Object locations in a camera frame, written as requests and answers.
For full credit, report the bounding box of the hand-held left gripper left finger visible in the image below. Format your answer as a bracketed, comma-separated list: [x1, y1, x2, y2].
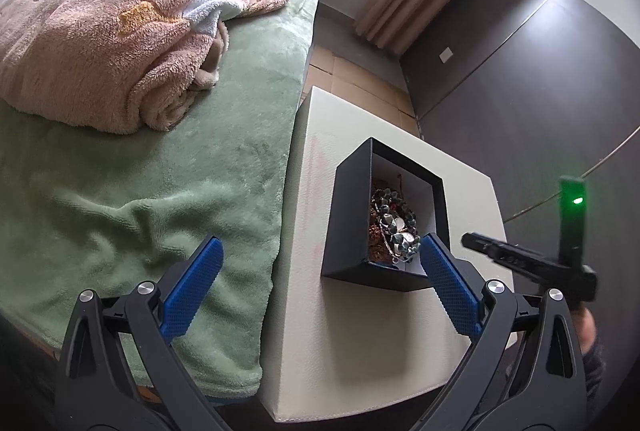
[54, 235, 233, 431]

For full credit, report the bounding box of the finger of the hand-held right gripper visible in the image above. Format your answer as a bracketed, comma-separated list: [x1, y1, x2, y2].
[461, 232, 506, 262]

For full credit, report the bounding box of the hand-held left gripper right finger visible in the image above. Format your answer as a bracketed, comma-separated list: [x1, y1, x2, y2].
[422, 232, 588, 431]

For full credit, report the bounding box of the pile of beaded jewelry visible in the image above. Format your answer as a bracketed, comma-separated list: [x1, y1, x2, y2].
[369, 183, 422, 268]

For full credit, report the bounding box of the black box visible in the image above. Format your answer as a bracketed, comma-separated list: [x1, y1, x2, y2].
[320, 137, 451, 293]

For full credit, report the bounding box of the person's right forearm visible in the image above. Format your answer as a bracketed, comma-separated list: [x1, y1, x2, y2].
[580, 340, 610, 418]

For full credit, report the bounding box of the person's right hand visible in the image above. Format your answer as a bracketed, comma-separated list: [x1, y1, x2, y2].
[571, 305, 599, 356]

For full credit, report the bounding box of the bed with green sheet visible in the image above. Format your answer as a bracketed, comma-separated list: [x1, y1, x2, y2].
[0, 0, 334, 401]

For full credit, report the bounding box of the white bedside table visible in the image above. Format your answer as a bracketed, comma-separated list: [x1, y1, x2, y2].
[259, 86, 517, 423]

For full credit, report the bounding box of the dark grey wardrobe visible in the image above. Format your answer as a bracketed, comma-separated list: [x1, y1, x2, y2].
[399, 0, 640, 272]

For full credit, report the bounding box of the pink fleece blanket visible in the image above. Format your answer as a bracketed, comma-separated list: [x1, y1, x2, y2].
[0, 0, 299, 134]

